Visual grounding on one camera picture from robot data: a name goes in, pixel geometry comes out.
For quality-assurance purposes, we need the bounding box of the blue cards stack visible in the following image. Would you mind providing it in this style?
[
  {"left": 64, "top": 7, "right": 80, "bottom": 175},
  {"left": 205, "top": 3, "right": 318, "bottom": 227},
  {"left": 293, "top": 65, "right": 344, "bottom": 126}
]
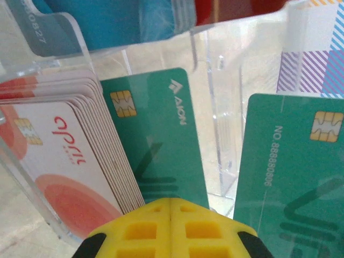
[{"left": 5, "top": 0, "right": 198, "bottom": 58}]

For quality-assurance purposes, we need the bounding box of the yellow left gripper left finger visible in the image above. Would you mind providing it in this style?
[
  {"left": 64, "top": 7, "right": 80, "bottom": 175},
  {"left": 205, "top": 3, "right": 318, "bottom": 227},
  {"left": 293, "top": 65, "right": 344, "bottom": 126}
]
[{"left": 71, "top": 198, "right": 171, "bottom": 258}]

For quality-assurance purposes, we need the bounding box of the white orange cards stack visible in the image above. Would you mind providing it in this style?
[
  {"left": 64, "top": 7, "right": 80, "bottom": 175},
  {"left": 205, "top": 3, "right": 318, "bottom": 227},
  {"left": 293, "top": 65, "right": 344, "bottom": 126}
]
[{"left": 0, "top": 71, "right": 147, "bottom": 241}]

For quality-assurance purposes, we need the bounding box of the green chip card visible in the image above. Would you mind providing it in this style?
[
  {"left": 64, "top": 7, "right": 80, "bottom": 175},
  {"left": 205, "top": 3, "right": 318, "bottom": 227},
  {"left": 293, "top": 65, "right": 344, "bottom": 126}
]
[
  {"left": 99, "top": 67, "right": 210, "bottom": 213},
  {"left": 232, "top": 93, "right": 344, "bottom": 258}
]

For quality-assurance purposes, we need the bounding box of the clear acrylic card box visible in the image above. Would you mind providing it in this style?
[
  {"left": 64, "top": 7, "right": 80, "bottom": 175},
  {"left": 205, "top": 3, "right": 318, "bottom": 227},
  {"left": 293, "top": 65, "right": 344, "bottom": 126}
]
[{"left": 0, "top": 0, "right": 344, "bottom": 242}]

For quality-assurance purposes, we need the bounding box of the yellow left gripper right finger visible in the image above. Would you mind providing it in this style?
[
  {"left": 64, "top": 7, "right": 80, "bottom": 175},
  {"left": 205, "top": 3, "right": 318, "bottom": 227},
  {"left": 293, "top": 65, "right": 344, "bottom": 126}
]
[{"left": 170, "top": 198, "right": 275, "bottom": 258}]

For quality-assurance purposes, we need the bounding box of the red cards stack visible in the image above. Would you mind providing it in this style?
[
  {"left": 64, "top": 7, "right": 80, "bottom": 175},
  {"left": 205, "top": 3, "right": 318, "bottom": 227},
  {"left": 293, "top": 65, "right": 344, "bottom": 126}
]
[{"left": 192, "top": 0, "right": 292, "bottom": 27}]

